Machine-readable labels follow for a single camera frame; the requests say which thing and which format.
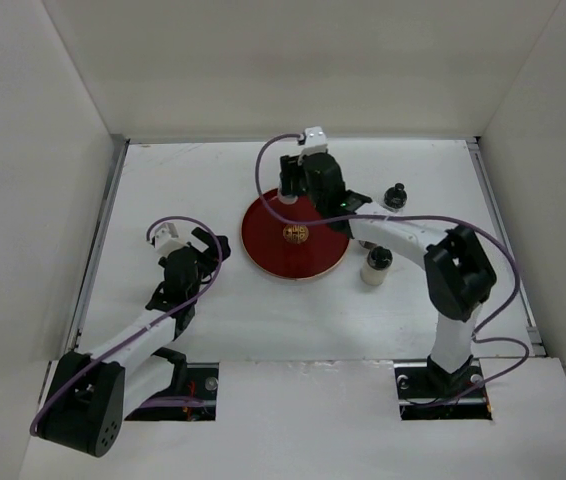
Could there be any white-lid short jar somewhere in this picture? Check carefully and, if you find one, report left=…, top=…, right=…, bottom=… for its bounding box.
left=359, top=241, right=375, bottom=250

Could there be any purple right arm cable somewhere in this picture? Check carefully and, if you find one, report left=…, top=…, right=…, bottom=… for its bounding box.
left=255, top=133, right=532, bottom=401

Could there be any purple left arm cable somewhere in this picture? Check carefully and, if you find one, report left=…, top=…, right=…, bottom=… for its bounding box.
left=30, top=215, right=232, bottom=435

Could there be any black-cap spice jar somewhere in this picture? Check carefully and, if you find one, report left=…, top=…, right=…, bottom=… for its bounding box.
left=383, top=182, right=408, bottom=213

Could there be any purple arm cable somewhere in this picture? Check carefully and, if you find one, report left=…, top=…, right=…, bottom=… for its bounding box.
left=255, top=133, right=532, bottom=401
left=30, top=215, right=232, bottom=435

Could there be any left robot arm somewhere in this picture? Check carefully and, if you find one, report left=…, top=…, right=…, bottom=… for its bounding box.
left=29, top=216, right=230, bottom=458

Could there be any red round tray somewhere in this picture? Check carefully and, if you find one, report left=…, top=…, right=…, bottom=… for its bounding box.
left=241, top=199, right=350, bottom=280

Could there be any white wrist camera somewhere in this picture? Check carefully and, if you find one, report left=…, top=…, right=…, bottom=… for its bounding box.
left=297, top=126, right=328, bottom=157
left=150, top=222, right=186, bottom=257

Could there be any black-cap white jar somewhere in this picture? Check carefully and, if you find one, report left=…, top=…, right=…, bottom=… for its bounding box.
left=360, top=246, right=393, bottom=286

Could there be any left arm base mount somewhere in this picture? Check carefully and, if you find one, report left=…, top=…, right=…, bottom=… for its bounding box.
left=125, top=363, right=220, bottom=422

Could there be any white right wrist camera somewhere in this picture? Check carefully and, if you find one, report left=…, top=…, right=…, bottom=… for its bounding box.
left=297, top=126, right=328, bottom=157

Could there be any tall silver-lid bead bottle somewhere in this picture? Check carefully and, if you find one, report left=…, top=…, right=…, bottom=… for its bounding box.
left=277, top=192, right=298, bottom=205

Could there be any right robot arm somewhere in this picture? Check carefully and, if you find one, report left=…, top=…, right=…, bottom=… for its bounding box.
left=300, top=152, right=497, bottom=396

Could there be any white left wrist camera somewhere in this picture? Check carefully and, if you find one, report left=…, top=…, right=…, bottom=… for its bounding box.
left=150, top=222, right=186, bottom=257

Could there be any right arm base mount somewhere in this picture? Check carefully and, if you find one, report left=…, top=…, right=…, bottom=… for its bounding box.
left=394, top=360, right=492, bottom=421

